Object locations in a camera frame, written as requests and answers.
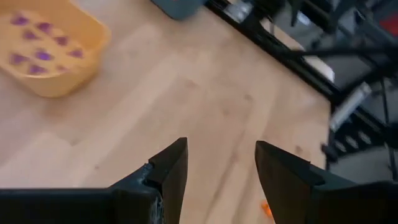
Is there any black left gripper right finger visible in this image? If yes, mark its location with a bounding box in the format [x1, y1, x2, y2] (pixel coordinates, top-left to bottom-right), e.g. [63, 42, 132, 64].
[254, 140, 358, 224]

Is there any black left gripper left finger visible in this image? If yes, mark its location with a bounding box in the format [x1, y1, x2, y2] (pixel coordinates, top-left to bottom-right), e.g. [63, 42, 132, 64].
[108, 137, 189, 224]

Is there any small orange pumpkin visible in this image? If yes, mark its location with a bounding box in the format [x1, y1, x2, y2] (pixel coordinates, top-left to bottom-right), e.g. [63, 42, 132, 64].
[260, 200, 274, 222]

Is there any black table edge clamp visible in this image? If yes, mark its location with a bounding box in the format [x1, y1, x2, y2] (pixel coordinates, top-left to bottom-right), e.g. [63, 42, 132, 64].
[321, 142, 340, 164]

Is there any black slotted floor plate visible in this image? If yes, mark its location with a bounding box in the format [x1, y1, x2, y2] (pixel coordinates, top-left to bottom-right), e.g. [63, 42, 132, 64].
[334, 124, 388, 155]

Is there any yellow plastic bin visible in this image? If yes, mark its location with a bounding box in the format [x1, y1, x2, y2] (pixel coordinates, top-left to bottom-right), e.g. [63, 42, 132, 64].
[0, 0, 112, 99]

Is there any teal plastic bin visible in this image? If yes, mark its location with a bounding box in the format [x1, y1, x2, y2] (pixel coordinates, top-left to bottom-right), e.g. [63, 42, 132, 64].
[150, 0, 208, 21]

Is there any red box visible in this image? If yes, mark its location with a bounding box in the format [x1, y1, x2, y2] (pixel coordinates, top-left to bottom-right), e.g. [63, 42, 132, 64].
[379, 12, 398, 39]

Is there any silver frame bracket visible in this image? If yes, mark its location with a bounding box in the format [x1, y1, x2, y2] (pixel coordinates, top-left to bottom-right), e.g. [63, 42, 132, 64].
[328, 82, 373, 132]

